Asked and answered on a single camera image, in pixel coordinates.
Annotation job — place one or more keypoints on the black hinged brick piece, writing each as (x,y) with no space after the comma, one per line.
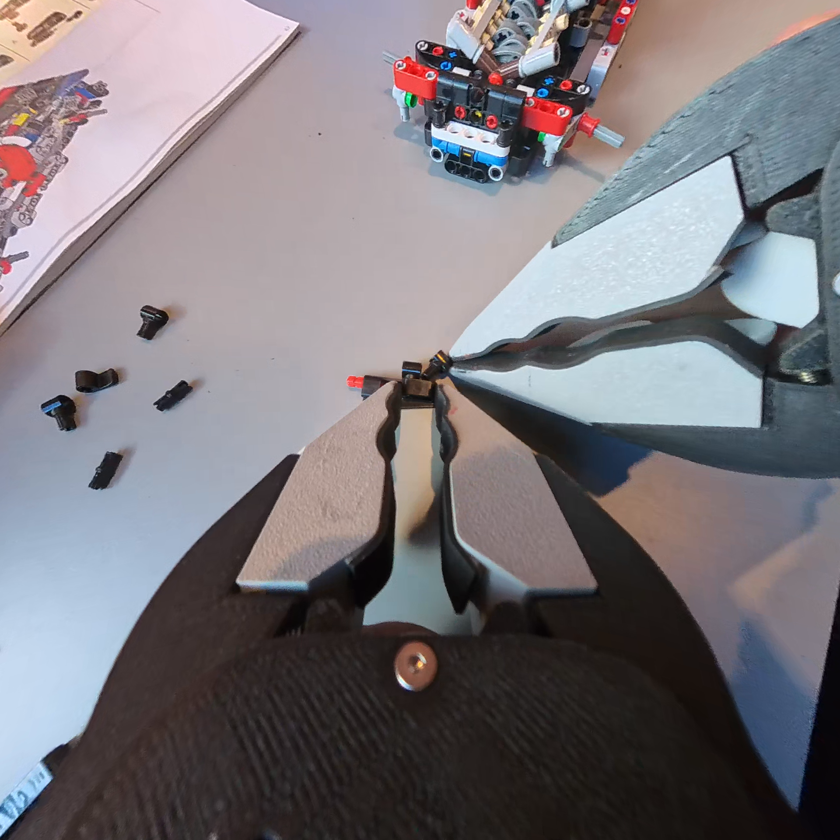
(417,390)

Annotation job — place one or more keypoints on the small black pin connector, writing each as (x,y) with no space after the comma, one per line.
(438,363)

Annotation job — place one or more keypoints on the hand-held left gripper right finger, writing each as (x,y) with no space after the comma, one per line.
(518,518)

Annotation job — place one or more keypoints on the cluster of black connector pieces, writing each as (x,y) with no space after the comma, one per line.
(152,317)

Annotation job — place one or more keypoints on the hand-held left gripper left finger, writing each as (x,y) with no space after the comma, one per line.
(321,512)

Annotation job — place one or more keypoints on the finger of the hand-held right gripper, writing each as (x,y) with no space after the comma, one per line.
(656,249)
(656,394)

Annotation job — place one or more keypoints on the toy brick car model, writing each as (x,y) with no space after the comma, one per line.
(485,98)

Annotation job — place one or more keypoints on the grey desk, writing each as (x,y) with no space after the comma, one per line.
(262,262)

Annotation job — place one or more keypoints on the open instruction book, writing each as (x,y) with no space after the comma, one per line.
(131,98)

